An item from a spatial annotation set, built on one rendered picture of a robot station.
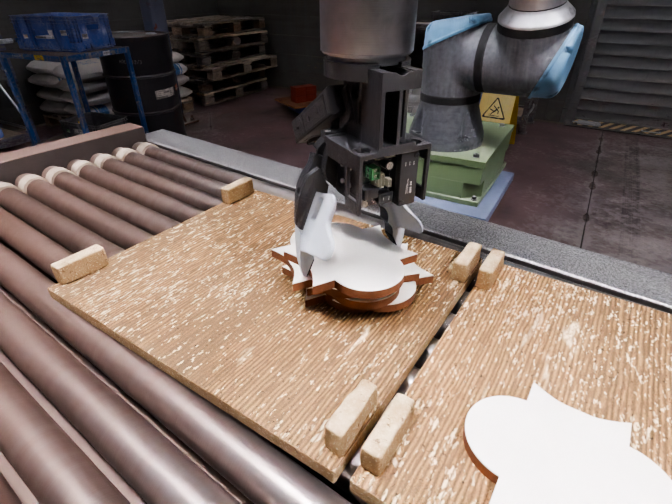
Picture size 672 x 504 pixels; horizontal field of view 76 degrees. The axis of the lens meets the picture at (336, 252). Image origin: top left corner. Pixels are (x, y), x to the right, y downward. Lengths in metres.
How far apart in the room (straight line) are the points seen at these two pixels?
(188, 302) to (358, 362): 0.21
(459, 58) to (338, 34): 0.53
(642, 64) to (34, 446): 5.03
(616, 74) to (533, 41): 4.31
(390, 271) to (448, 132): 0.49
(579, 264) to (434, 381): 0.33
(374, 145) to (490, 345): 0.23
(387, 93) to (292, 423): 0.27
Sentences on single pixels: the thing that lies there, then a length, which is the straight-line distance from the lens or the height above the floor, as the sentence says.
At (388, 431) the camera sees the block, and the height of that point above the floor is 0.96.
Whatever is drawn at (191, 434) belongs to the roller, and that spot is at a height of 0.91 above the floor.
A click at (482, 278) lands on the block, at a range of 0.53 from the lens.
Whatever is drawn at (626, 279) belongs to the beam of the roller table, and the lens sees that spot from 0.67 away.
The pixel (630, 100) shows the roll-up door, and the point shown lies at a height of 0.30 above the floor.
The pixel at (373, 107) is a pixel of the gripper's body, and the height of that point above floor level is 1.16.
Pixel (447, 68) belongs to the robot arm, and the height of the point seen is 1.11.
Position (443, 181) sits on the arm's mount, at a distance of 0.89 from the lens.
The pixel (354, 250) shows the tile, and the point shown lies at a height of 0.99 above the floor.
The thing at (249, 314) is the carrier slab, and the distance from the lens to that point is 0.48.
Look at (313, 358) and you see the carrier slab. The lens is 0.43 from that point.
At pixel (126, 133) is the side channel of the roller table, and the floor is 0.94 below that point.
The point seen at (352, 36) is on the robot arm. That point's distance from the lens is 0.35.
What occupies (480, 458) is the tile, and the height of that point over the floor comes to 0.95.
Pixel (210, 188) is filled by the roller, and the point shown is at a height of 0.91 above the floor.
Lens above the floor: 1.24
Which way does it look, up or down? 32 degrees down
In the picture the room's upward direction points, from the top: straight up
